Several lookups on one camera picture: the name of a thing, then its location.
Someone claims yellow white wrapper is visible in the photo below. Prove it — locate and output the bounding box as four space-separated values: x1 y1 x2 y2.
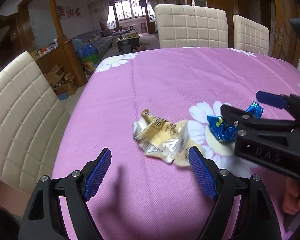
132 109 205 167

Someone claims blue foil snack wrapper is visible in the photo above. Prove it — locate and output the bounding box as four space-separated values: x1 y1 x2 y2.
206 101 264 142

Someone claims grey sofa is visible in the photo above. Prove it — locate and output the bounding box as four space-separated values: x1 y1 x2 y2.
72 29 129 59

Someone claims cream chair far right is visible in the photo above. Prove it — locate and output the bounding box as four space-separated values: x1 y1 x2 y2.
233 15 270 55

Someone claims colourful shopping bag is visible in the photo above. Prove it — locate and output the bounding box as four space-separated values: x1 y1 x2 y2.
77 43 100 75

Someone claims cream chair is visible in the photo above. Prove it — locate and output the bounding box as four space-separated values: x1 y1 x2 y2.
0 51 70 194
154 4 228 48
233 15 270 55

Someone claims wooden door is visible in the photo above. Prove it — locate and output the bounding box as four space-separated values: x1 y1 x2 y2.
271 0 300 67

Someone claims window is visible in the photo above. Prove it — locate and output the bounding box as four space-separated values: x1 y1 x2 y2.
107 0 155 29

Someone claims cream chair left side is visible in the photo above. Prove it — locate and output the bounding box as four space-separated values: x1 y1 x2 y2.
0 51 70 194

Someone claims pink floral tablecloth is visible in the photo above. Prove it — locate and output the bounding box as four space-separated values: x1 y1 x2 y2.
52 47 300 239

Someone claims right hand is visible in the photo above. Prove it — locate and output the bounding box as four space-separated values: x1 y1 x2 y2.
283 178 300 215

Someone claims cream chair far middle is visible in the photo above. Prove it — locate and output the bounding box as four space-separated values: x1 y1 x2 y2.
154 4 228 48

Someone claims coffee table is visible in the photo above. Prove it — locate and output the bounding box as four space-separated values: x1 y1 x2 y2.
116 31 140 54

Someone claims cardboard boxes pile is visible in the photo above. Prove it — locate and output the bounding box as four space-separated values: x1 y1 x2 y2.
44 64 78 100

